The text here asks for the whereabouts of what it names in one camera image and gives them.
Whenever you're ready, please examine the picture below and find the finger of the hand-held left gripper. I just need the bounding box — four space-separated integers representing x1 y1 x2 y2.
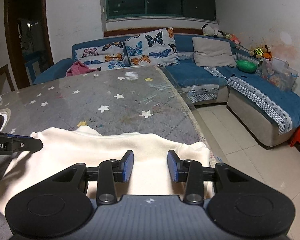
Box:
9 135 43 153

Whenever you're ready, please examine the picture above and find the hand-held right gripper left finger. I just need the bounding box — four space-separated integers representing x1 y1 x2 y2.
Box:
50 150 135 205

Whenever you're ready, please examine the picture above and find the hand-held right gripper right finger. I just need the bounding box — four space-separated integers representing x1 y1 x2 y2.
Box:
167 149 250 205

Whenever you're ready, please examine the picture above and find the cream knit garment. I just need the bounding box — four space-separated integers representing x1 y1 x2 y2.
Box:
0 126 211 220

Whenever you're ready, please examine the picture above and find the dark wooden side table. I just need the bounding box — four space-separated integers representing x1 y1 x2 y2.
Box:
0 64 15 98

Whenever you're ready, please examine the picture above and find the blue cabinet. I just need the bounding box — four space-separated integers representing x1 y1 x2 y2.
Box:
24 51 49 85

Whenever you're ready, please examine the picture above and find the pink crumpled cloth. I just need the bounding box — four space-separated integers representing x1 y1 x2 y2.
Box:
66 61 98 77

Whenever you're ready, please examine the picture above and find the blue corner sofa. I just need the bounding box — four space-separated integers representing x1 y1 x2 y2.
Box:
32 34 300 150

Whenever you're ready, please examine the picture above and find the long butterfly print cushion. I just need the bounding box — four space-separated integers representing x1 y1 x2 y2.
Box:
74 41 127 71

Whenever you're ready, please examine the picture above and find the square butterfly print cushion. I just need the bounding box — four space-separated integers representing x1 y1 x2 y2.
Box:
124 27 180 67

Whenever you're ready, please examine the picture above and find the plain grey cushion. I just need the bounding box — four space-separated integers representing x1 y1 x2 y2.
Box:
192 37 237 68

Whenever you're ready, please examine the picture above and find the clear toy storage box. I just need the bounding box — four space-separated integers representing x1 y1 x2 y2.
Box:
261 57 298 92

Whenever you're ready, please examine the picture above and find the orange plush toy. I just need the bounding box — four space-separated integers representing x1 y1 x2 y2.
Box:
225 33 241 46

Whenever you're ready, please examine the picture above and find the black white plush toy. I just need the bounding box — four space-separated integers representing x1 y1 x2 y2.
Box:
202 24 224 38

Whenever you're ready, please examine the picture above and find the brown plush bear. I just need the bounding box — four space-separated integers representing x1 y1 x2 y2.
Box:
250 44 273 60

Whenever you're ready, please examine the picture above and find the dark wooden door frame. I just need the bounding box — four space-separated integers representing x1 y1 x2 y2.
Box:
4 0 54 89

